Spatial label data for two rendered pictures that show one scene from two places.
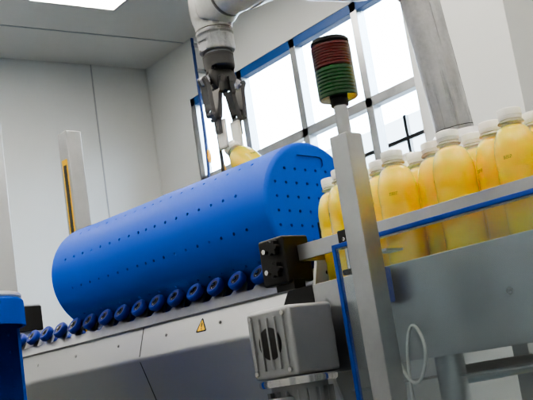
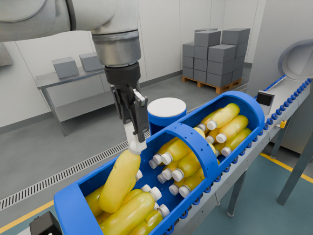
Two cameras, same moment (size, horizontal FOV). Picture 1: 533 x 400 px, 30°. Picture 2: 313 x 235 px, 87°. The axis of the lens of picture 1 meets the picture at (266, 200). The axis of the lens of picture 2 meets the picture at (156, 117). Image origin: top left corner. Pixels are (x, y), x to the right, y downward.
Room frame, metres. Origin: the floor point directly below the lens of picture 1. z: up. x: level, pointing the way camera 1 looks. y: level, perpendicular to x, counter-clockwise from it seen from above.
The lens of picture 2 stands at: (2.38, -0.29, 1.60)
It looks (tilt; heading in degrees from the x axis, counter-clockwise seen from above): 32 degrees down; 96
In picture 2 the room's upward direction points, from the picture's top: 6 degrees counter-clockwise
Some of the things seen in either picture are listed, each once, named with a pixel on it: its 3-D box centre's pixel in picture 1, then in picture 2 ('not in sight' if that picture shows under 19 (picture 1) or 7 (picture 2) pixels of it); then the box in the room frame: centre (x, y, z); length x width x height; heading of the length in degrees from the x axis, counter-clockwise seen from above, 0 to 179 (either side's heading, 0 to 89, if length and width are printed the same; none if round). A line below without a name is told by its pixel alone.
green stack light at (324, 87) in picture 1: (336, 84); not in sight; (1.54, -0.14, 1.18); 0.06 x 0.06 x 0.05
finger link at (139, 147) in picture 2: (236, 135); (139, 140); (2.30, 0.05, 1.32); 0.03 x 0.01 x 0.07; 43
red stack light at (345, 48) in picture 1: (331, 57); not in sight; (1.54, -0.14, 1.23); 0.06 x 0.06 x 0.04
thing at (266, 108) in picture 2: (27, 330); (263, 102); (3.03, 0.78, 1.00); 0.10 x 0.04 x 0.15; 134
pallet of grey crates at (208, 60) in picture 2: not in sight; (211, 58); (3.40, 3.80, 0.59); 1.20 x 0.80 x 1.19; 128
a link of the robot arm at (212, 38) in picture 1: (216, 43); (118, 48); (2.28, 0.06, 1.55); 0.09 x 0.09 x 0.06
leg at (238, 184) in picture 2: not in sight; (236, 193); (2.88, 0.54, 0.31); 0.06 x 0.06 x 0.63; 44
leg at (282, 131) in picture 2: not in sight; (280, 137); (3.59, 1.21, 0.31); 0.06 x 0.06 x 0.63; 44
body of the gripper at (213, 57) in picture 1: (220, 72); (125, 83); (2.28, 0.06, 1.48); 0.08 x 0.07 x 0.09; 133
